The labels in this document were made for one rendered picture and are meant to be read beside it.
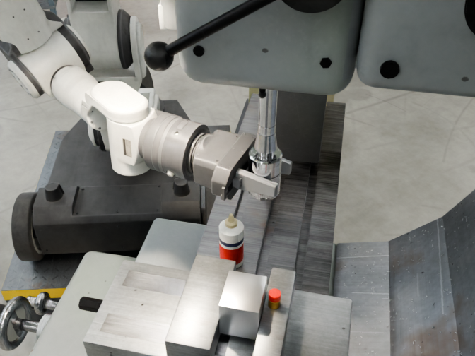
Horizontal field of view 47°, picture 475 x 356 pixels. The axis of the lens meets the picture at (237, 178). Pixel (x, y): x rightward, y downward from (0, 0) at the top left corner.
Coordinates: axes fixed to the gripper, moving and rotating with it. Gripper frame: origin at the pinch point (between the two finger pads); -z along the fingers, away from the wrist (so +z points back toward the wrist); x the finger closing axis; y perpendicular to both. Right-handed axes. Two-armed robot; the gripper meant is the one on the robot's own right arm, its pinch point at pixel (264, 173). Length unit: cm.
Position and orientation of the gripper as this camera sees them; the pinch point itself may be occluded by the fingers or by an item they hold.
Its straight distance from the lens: 77.9
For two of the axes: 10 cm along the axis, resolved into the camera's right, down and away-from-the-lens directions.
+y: -0.1, 7.6, 6.4
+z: -9.0, -2.8, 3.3
